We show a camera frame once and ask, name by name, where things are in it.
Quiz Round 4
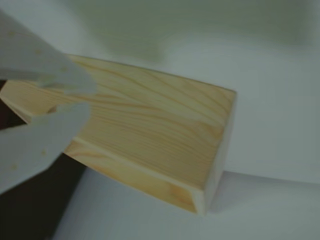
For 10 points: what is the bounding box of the light wooden box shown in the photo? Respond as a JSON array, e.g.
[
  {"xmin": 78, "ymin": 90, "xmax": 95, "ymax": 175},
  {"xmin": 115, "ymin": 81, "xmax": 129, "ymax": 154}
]
[{"xmin": 0, "ymin": 54, "xmax": 238, "ymax": 217}]

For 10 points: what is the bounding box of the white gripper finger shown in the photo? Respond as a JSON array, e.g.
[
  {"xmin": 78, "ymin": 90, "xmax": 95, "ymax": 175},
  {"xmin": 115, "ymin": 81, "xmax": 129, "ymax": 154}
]
[
  {"xmin": 0, "ymin": 7, "xmax": 97, "ymax": 96},
  {"xmin": 0, "ymin": 101, "xmax": 90, "ymax": 195}
]

